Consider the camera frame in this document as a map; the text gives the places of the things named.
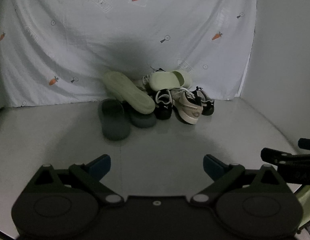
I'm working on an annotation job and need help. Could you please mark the beige sneaker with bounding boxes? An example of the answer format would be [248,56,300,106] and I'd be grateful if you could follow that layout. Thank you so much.
[170,90,204,125]
[133,67,166,92]

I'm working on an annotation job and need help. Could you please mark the white carrot-print sheet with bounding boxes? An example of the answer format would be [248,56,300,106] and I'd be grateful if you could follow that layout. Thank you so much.
[0,0,258,108]

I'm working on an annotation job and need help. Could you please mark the light green slipper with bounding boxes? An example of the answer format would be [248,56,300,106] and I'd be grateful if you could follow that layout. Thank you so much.
[103,71,156,115]
[148,70,193,91]

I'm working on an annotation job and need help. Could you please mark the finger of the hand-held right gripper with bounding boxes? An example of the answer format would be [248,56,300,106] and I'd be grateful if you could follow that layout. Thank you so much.
[298,138,310,152]
[261,147,310,167]

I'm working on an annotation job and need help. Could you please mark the grey slipper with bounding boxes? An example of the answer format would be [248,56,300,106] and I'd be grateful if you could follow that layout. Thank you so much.
[129,109,157,129]
[98,99,132,141]

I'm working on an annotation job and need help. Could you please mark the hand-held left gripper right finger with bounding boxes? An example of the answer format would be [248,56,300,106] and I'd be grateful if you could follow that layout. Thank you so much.
[190,154,288,206]

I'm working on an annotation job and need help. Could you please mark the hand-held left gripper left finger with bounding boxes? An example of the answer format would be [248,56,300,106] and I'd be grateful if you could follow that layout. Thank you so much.
[26,154,125,207]

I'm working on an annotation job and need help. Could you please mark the black sneaker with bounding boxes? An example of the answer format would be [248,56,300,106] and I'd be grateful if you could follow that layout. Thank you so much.
[153,89,174,120]
[192,87,215,116]

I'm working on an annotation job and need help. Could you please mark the light green cloth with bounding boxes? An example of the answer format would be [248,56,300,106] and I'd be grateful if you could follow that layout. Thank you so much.
[294,184,310,239]

